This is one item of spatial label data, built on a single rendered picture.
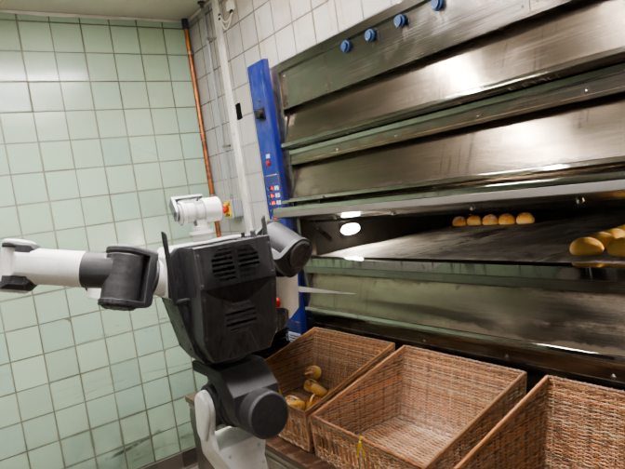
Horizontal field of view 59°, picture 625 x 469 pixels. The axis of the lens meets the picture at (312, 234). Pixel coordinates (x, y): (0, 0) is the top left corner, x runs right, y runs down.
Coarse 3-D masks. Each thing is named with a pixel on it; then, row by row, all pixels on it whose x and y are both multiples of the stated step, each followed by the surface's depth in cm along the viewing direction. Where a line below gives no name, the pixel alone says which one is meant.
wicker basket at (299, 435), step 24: (312, 336) 265; (336, 336) 252; (360, 336) 238; (288, 360) 256; (312, 360) 264; (336, 360) 249; (288, 384) 256; (288, 408) 204; (312, 408) 198; (288, 432) 207
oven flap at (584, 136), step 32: (608, 96) 145; (480, 128) 179; (512, 128) 168; (544, 128) 159; (576, 128) 151; (608, 128) 144; (320, 160) 252; (352, 160) 232; (384, 160) 215; (416, 160) 200; (448, 160) 187; (480, 160) 176; (512, 160) 166; (544, 160) 157; (576, 160) 150; (608, 160) 140; (320, 192) 247; (352, 192) 224; (384, 192) 210
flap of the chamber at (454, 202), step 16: (496, 192) 157; (512, 192) 152; (528, 192) 148; (544, 192) 145; (560, 192) 141; (576, 192) 138; (592, 192) 134; (608, 192) 133; (624, 192) 132; (320, 208) 227; (336, 208) 218; (352, 208) 210; (368, 208) 202; (384, 208) 195; (400, 208) 192; (416, 208) 191; (432, 208) 190; (448, 208) 189; (464, 208) 188
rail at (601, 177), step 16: (576, 176) 138; (592, 176) 134; (608, 176) 131; (624, 176) 128; (432, 192) 177; (448, 192) 171; (464, 192) 166; (480, 192) 162; (288, 208) 247; (304, 208) 237
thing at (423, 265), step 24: (312, 264) 264; (336, 264) 249; (360, 264) 235; (384, 264) 222; (408, 264) 211; (432, 264) 201; (456, 264) 192; (480, 264) 184; (504, 264) 176; (528, 264) 170; (552, 264) 164; (576, 264) 159; (600, 264) 155; (624, 264) 150
